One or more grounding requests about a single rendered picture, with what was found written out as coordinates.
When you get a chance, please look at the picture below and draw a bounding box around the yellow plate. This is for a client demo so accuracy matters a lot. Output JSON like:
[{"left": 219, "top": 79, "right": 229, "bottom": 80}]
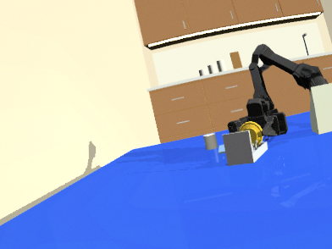
[{"left": 240, "top": 121, "right": 263, "bottom": 146}]

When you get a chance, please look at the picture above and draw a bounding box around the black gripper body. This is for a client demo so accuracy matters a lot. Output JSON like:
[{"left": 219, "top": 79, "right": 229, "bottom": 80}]
[{"left": 227, "top": 112, "right": 288, "bottom": 135}]

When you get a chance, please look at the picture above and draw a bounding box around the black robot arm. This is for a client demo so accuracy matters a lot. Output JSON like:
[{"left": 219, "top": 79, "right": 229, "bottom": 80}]
[{"left": 240, "top": 44, "right": 329, "bottom": 124}]

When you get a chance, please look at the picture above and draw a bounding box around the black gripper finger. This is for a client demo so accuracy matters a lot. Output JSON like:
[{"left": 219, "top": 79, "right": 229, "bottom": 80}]
[
  {"left": 233, "top": 121, "right": 242, "bottom": 133},
  {"left": 261, "top": 115, "right": 280, "bottom": 136}
]

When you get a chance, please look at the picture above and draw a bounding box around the light blue square mat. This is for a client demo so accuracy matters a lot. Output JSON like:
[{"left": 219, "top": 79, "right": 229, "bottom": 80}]
[{"left": 218, "top": 144, "right": 225, "bottom": 154}]

